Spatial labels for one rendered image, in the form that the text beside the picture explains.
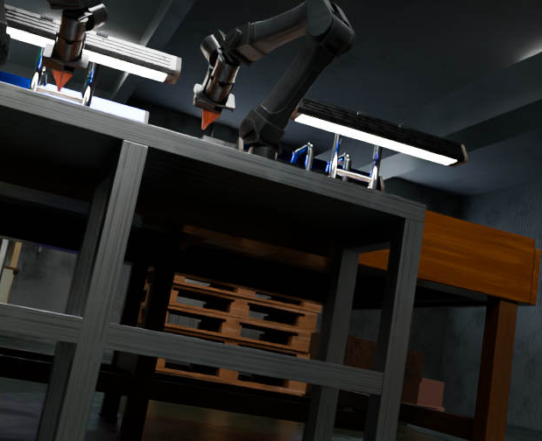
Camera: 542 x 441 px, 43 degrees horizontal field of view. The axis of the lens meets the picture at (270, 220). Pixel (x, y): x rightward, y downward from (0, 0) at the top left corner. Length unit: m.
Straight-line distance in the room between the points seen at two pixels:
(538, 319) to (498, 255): 10.09
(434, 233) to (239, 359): 0.81
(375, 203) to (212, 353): 0.44
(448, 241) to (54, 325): 1.11
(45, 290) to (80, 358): 10.04
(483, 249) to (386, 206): 0.62
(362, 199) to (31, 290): 10.00
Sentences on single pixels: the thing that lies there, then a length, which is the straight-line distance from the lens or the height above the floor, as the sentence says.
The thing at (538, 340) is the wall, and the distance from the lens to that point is 12.00.
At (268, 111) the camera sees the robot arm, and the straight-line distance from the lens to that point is 1.50.
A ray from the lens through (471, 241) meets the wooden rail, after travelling 1.95.
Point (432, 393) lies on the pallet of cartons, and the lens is 8.44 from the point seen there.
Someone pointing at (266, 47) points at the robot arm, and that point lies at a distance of 1.65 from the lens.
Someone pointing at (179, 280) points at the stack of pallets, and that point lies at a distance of 4.40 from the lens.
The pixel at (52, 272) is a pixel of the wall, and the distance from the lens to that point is 11.23.
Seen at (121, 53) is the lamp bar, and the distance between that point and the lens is 2.01.
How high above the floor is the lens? 0.30
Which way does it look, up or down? 11 degrees up
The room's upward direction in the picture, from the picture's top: 10 degrees clockwise
